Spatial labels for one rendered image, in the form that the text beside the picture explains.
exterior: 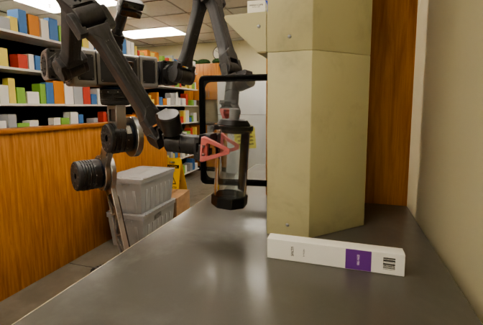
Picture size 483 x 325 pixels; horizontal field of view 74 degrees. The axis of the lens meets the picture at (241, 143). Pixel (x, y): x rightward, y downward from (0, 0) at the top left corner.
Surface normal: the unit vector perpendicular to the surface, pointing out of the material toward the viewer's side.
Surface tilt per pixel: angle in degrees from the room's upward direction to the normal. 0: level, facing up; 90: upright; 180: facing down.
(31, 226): 90
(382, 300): 0
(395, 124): 90
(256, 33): 90
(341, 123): 90
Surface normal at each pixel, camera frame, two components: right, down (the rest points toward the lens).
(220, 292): 0.00, -0.99
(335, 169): 0.46, 0.10
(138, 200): -0.30, 0.20
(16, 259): 0.95, 0.03
